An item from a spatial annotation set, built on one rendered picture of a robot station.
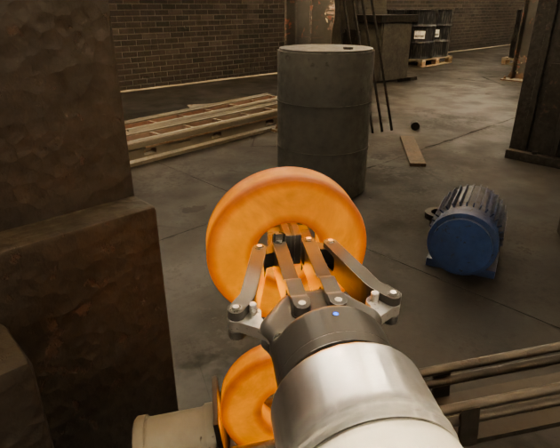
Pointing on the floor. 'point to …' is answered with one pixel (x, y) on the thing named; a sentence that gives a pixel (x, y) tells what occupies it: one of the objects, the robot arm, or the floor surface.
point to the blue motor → (468, 232)
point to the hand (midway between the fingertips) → (286, 231)
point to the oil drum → (325, 110)
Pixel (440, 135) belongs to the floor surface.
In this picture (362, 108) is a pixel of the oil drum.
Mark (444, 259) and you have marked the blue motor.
